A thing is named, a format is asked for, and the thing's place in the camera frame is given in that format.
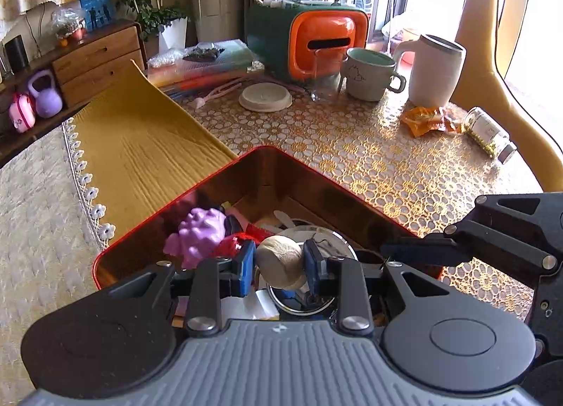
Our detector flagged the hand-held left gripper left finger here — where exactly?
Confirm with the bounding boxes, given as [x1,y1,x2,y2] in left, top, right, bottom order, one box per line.
[103,239,257,336]

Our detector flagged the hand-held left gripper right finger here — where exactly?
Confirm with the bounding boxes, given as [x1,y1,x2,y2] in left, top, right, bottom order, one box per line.
[303,239,445,333]

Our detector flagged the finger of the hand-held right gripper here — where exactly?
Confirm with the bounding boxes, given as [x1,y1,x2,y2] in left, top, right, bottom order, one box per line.
[380,192,563,275]

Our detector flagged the cream ball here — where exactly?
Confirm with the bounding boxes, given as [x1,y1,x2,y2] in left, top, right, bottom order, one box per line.
[256,235,309,290]

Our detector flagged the white sunglasses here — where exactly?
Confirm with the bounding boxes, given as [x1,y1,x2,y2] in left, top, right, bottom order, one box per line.
[257,209,304,235]

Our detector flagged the purple toy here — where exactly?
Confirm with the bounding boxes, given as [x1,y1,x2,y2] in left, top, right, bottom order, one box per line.
[163,207,227,270]

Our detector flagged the red tin box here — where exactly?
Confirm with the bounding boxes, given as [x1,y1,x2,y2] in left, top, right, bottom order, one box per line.
[92,145,443,292]

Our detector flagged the orange snack wrapper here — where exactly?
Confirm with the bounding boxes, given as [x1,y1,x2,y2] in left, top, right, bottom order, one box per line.
[400,105,462,137]

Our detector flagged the small glass jar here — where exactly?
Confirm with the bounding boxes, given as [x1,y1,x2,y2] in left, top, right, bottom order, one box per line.
[462,107,517,164]

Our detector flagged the tan chair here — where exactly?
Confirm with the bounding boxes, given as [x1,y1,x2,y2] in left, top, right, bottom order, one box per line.
[449,0,563,193]

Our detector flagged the yellow table mat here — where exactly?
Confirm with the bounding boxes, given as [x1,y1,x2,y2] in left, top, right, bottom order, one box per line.
[62,60,238,239]

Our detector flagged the cream round lid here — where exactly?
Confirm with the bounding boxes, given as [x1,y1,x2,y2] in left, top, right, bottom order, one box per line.
[239,82,293,113]

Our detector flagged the tall white mug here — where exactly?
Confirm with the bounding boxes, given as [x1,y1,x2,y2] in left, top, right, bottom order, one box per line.
[391,34,467,108]

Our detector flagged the green mug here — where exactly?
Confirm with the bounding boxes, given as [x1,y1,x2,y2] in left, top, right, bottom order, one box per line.
[339,47,406,102]

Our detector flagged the pink plastic spoon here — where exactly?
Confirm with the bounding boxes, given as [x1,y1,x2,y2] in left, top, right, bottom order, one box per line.
[194,78,247,107]

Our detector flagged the clear glass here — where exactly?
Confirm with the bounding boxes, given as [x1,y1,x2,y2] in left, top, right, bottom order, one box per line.
[310,47,346,103]

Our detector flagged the stack of books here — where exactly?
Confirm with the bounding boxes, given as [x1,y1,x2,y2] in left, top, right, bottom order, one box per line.
[147,39,265,94]

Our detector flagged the white lace tablecloth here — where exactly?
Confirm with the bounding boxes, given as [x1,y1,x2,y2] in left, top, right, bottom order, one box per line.
[0,118,117,406]

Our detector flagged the orange green tissue box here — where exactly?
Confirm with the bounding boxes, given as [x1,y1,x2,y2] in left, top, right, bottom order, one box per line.
[244,1,370,85]

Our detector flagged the wooden television cabinet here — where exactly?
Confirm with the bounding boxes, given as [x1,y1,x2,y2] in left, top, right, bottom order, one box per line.
[0,21,148,164]

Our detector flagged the purple kettlebell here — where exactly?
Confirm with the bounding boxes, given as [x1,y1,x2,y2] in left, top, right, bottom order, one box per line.
[27,69,63,119]

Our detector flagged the pink toy case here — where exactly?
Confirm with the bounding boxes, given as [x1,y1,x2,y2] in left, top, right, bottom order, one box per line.
[9,91,37,134]

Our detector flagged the clear plastic bag with fruit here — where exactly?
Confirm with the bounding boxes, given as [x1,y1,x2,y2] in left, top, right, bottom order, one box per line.
[50,7,86,48]

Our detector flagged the black speaker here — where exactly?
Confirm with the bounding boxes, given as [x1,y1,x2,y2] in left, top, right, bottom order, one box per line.
[2,34,29,74]

